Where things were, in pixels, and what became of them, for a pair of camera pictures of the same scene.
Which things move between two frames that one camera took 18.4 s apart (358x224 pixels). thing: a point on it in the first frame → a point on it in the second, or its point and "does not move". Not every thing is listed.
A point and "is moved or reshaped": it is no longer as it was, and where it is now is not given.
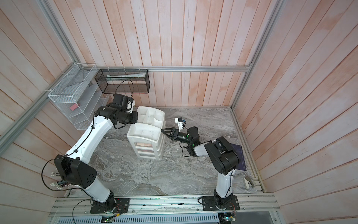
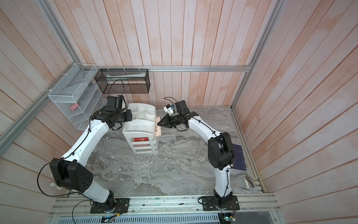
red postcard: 143,144 → 140,139
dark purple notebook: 237,148 does not move
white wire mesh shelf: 79,94 does not move
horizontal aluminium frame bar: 204,68 does not move
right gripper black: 175,132 → 166,125
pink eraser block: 74,106 does not move
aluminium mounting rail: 262,205 does not move
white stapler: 248,182 does not move
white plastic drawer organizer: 146,135 is moved or reshaped
